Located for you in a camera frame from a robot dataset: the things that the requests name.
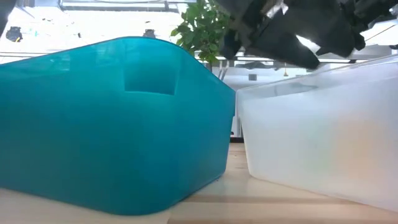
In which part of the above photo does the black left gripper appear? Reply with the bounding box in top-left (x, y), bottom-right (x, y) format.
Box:
top-left (214, 0), bottom-right (366, 70)

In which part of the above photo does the clear plastic bin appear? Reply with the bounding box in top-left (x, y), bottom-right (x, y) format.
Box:
top-left (235, 54), bottom-right (398, 213)

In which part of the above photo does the teal plastic bin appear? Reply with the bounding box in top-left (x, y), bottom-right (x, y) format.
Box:
top-left (0, 36), bottom-right (236, 216)

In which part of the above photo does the green leafy plant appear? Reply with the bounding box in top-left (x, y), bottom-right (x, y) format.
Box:
top-left (170, 0), bottom-right (233, 68)

